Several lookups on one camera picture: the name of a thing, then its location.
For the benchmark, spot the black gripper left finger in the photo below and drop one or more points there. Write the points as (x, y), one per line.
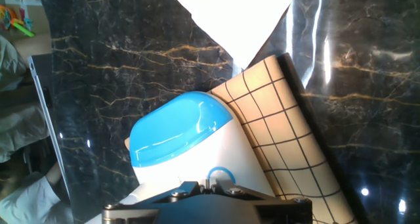
(131, 214)

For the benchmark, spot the colourful plastic toys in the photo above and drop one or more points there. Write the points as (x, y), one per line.
(14, 20)

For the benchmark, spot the wooden grid board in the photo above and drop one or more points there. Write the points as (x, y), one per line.
(282, 125)

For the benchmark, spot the grey fabric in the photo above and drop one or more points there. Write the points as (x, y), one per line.
(16, 119)

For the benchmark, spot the light blue fabric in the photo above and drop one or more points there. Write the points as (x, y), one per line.
(29, 204)

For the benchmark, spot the white tissue paper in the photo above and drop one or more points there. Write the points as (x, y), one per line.
(236, 17)

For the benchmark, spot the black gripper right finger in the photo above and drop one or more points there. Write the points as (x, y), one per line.
(285, 211)

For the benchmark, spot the black marble pattern mat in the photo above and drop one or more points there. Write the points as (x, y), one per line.
(131, 69)

